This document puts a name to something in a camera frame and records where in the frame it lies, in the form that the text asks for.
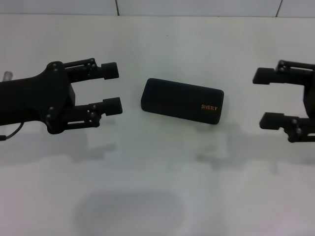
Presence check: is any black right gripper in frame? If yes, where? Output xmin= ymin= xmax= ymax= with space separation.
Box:
xmin=252 ymin=59 xmax=315 ymax=144

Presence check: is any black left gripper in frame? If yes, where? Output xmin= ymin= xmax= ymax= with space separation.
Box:
xmin=0 ymin=60 xmax=76 ymax=135

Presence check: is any black glasses case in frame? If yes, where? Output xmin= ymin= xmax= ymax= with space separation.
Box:
xmin=140 ymin=78 xmax=225 ymax=126

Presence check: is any left gripper cable with plug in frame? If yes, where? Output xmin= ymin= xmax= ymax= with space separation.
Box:
xmin=0 ymin=122 xmax=26 ymax=142

